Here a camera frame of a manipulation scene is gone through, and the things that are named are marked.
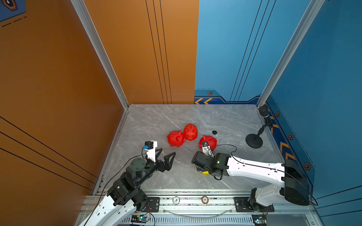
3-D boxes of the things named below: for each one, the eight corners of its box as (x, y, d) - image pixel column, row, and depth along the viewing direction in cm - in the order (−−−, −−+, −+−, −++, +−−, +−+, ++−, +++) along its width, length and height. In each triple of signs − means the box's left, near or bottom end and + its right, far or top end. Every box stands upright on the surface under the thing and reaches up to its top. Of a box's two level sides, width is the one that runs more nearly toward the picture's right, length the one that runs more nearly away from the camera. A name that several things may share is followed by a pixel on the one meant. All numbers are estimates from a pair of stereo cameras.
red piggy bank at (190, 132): (186, 143, 99) (186, 136, 91) (183, 132, 105) (183, 124, 97) (198, 141, 100) (199, 133, 92) (194, 130, 106) (195, 122, 98)
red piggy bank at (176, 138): (172, 150, 95) (171, 143, 88) (168, 141, 100) (166, 133, 93) (185, 145, 98) (185, 138, 90) (180, 136, 103) (180, 128, 95)
